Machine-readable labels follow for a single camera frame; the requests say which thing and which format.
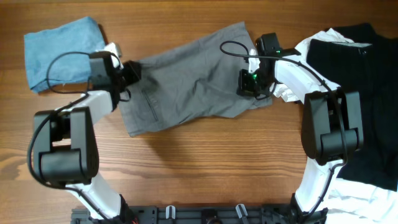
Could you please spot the folded blue denim garment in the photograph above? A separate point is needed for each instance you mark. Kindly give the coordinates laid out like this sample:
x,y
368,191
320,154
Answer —
x,y
58,56

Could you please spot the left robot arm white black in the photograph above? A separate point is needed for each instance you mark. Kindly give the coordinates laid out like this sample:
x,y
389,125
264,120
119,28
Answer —
x,y
63,152

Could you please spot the black garment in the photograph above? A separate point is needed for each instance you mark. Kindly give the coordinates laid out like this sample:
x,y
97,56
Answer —
x,y
368,65

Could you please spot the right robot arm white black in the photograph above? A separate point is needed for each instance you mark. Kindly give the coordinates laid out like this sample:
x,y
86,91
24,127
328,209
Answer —
x,y
331,125

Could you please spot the grey shorts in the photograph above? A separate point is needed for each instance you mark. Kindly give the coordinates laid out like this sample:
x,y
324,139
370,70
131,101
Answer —
x,y
188,82

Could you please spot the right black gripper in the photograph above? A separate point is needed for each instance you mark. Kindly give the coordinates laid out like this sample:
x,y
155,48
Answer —
x,y
245,83

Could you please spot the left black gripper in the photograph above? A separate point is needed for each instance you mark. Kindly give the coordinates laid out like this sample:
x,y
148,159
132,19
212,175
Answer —
x,y
130,66

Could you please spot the black base rail with clips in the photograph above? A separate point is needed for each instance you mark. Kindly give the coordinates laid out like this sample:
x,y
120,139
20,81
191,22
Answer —
x,y
267,214

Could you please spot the white shirt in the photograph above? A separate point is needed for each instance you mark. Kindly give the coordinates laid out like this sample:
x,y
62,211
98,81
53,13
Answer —
x,y
348,201

